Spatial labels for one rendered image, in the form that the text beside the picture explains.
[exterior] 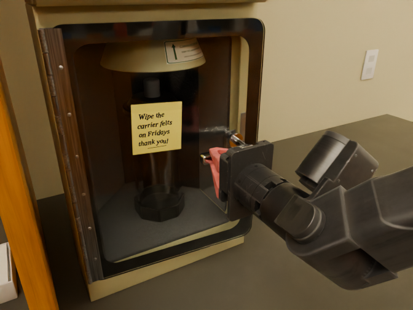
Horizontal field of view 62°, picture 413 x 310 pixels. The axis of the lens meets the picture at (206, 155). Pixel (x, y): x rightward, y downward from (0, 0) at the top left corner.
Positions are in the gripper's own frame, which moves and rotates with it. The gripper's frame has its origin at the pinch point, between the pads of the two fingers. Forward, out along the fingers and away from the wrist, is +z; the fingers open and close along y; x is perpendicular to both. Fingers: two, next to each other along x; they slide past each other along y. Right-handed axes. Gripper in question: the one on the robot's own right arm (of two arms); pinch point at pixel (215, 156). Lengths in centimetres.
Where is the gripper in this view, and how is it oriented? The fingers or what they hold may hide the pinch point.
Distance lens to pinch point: 52.1
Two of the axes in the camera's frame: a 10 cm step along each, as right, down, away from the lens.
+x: -8.7, 2.1, -4.4
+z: -4.9, -3.8, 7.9
